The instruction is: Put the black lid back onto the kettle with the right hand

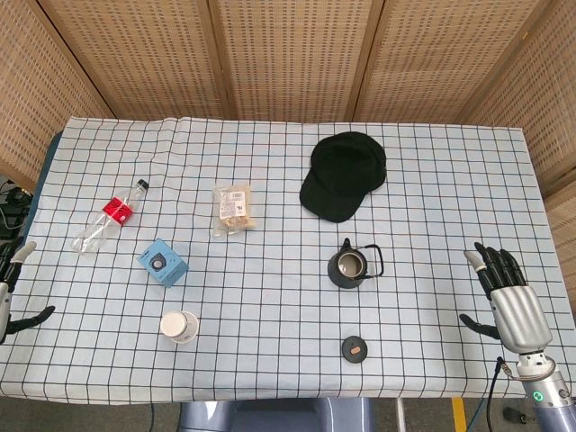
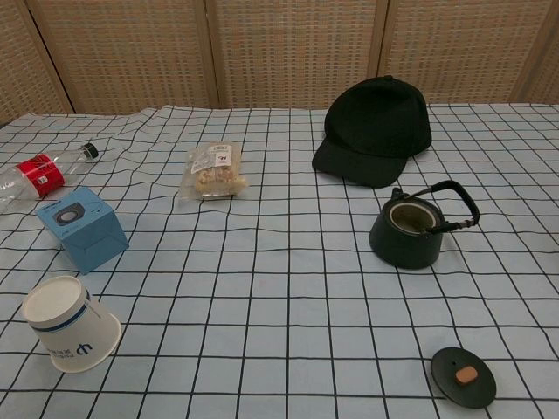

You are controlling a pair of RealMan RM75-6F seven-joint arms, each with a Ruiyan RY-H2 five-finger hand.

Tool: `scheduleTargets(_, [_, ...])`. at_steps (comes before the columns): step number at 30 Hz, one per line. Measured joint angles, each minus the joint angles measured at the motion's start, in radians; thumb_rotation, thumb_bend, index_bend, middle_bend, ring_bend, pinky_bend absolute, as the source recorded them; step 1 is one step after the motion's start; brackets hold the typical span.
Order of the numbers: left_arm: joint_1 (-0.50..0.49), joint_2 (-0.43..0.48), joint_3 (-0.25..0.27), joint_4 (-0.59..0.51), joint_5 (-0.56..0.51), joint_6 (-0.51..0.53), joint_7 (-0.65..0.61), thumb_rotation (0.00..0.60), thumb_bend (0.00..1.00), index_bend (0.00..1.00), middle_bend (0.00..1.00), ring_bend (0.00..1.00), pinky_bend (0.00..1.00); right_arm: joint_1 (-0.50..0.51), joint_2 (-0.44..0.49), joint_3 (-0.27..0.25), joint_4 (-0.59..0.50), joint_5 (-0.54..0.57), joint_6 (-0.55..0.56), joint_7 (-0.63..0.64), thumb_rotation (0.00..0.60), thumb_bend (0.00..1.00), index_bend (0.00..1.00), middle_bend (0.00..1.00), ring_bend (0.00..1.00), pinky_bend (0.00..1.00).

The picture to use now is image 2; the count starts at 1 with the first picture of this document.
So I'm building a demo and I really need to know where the dark teapot lid wooden knob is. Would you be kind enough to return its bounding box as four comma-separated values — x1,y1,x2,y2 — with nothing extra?
431,346,498,398

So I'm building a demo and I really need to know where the dark cast iron teapot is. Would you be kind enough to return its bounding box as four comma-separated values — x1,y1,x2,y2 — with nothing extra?
368,179,480,268

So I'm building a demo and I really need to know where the blue checked tablecloth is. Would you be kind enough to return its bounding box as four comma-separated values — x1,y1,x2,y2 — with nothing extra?
0,103,559,419

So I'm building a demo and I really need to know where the clear bag of snacks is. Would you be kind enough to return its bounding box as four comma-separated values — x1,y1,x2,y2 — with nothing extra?
179,141,249,202

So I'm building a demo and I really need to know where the black baseball cap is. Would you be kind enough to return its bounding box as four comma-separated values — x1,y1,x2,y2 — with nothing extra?
312,74,433,189

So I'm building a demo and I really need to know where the woven folding screen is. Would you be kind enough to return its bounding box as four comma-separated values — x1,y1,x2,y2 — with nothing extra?
0,0,559,125

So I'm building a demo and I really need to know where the blue cardboard speaker box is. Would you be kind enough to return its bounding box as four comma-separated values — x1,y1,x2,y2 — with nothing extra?
35,186,129,276

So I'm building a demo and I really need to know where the white paper cup blue print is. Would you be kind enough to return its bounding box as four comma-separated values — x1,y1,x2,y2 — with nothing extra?
21,275,122,374

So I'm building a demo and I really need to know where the clear plastic bottle red label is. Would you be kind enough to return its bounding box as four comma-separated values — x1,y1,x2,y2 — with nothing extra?
0,141,100,216

